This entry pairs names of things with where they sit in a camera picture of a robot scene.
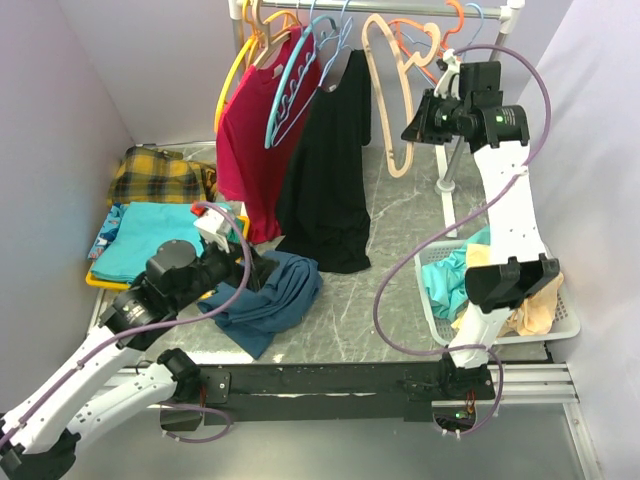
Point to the dark blue shirt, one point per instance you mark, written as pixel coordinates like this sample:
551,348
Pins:
255,318

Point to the yellow plastic hanger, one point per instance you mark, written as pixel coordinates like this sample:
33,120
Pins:
246,38

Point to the white perforated plastic basket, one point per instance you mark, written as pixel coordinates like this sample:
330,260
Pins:
566,323

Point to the magenta pink shirt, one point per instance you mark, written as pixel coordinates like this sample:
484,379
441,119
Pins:
248,172

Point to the green printed garment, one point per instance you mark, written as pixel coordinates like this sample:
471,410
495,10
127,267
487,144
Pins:
240,225

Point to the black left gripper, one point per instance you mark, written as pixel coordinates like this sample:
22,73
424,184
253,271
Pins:
260,270

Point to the turquoise t shirt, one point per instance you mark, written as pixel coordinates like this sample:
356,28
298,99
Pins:
444,280

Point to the black shirt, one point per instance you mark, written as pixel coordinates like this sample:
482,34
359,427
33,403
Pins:
322,209

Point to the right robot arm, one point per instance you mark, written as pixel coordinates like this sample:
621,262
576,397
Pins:
518,264

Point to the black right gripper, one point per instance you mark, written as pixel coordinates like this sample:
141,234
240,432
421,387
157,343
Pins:
421,128

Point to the blue patterned cloth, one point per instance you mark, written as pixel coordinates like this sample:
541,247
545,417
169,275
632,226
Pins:
108,231

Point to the white clothes rack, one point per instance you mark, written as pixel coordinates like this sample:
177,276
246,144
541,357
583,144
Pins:
447,165

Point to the yellow plaid shirt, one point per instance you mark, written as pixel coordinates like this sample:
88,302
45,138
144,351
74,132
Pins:
161,176

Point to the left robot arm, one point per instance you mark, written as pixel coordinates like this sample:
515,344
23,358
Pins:
41,437

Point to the cream beige shirt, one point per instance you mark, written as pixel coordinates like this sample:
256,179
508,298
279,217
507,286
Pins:
536,314

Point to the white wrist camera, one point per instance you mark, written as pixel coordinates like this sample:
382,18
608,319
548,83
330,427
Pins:
212,227
448,85

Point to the folded turquoise cloth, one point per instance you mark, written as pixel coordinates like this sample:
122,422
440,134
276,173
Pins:
143,229

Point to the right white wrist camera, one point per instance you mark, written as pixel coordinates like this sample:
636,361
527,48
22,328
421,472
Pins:
448,85

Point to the yellow plastic tray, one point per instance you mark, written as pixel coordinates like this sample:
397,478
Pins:
94,281

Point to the black base bar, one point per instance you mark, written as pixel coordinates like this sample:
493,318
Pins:
299,392

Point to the beige hanger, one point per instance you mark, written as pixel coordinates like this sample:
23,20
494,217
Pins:
270,41

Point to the light blue wavy hanger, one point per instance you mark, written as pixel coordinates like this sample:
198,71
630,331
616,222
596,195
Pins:
299,62

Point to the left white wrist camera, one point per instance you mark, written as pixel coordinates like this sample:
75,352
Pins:
212,227

